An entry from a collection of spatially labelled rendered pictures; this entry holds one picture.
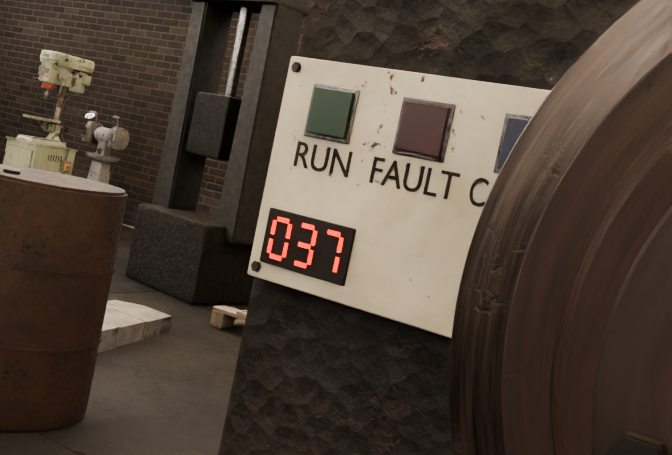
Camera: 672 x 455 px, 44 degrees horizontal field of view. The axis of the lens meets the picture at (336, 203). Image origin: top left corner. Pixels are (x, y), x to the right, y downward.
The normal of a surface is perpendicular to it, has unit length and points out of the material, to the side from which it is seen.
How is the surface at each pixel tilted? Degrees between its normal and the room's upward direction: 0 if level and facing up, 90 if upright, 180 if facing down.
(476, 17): 90
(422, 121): 90
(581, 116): 90
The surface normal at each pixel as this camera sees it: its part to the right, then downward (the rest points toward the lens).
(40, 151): 0.83, 0.20
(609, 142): -0.52, -0.06
